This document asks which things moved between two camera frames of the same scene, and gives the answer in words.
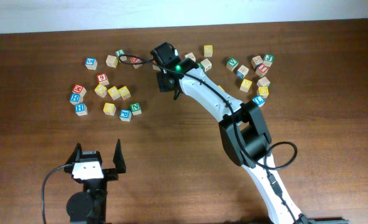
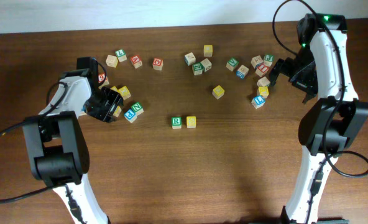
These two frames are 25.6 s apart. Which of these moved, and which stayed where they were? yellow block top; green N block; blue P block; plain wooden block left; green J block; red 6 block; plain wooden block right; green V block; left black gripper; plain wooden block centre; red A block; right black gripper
Moved: right black gripper; left black gripper; blue P block; green N block
Stayed: plain wooden block right; green V block; red 6 block; plain wooden block centre; red A block; green J block; plain wooden block left; yellow block top
